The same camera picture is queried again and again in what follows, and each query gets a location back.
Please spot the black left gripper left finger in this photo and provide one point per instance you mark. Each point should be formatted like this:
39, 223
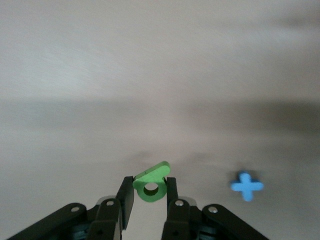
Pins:
110, 217

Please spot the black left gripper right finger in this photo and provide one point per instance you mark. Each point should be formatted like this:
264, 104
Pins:
180, 220

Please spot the green letter q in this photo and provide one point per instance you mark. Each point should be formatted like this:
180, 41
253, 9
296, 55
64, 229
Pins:
152, 175

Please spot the blue letter x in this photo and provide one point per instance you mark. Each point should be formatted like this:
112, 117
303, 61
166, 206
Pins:
246, 186

